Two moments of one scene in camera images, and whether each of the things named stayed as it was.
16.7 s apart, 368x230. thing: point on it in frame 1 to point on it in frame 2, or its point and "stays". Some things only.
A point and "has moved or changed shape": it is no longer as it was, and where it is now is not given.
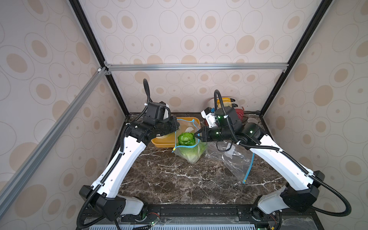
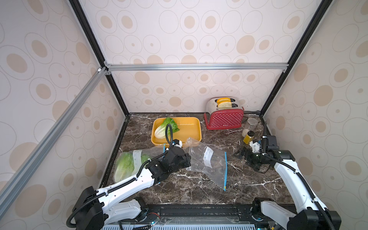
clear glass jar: [252, 120] stays
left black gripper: [175, 125] to [188, 162]
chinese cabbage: [186, 139] to [144, 157]
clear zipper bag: [187, 145] has moved or changed shape
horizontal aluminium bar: [195, 66] stays
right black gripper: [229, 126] to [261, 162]
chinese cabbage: [192, 154] has moved or changed shape
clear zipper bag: [238, 159] to [209, 160]
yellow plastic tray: [185, 124] stays
